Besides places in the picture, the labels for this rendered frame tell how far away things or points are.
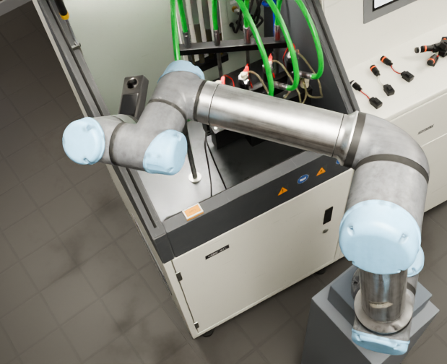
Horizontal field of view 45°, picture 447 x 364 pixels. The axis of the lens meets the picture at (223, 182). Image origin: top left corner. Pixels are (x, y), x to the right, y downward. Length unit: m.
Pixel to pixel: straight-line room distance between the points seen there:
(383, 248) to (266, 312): 1.57
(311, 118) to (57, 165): 2.16
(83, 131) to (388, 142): 0.48
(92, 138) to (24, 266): 1.84
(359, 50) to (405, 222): 1.02
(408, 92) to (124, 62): 0.86
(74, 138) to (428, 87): 1.16
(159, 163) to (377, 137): 0.35
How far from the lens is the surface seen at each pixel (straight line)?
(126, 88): 1.10
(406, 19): 1.85
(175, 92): 0.94
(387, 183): 0.84
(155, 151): 0.87
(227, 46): 1.66
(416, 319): 1.56
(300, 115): 0.91
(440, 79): 1.79
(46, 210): 2.80
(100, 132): 0.90
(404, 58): 1.83
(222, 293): 2.01
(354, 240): 0.83
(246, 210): 1.58
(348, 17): 1.68
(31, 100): 3.29
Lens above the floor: 2.23
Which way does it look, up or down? 57 degrees down
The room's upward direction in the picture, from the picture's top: 8 degrees counter-clockwise
